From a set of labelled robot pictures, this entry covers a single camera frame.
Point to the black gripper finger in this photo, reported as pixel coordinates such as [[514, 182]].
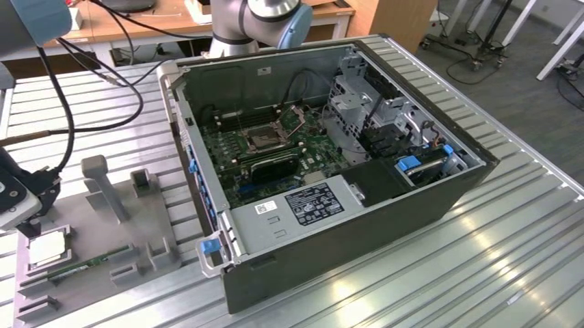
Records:
[[30, 229]]

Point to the silver square CPU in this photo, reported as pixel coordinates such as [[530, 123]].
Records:
[[50, 252]]

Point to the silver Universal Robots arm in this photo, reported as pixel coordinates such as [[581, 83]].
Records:
[[237, 20]]

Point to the black RAM slot row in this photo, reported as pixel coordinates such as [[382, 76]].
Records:
[[263, 158], [249, 119]]

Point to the CPU socket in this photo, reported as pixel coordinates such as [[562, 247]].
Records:
[[265, 140]]

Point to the grey parts rack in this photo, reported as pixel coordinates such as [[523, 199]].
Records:
[[92, 239]]

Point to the green RAM stick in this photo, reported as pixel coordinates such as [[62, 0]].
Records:
[[88, 264]]

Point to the blue case latch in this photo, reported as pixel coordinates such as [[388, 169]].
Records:
[[211, 246]]

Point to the silver power supply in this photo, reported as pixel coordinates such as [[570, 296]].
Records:
[[269, 232]]

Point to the white box on desk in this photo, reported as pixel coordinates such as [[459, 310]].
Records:
[[77, 17]]

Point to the wooden desk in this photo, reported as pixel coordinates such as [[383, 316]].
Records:
[[160, 17]]

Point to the green motherboard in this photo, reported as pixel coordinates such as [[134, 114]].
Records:
[[320, 150]]

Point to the open black PC case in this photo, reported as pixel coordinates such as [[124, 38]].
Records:
[[320, 266]]

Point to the silver drive cage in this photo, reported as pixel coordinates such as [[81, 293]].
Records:
[[350, 116]]

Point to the hard disk in blue carrier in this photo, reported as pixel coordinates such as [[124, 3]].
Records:
[[408, 164]]

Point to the small blue clip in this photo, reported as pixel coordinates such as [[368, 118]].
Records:
[[447, 149]]

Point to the wooden cabinet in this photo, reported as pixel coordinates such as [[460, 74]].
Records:
[[402, 20]]

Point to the wheeled metal stand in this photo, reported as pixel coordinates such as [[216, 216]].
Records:
[[491, 51]]

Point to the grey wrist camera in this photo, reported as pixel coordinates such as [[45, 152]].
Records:
[[25, 201]]

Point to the silver metal bracket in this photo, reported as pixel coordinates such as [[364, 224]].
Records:
[[398, 109]]

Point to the white table frame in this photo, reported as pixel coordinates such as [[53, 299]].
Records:
[[554, 51]]

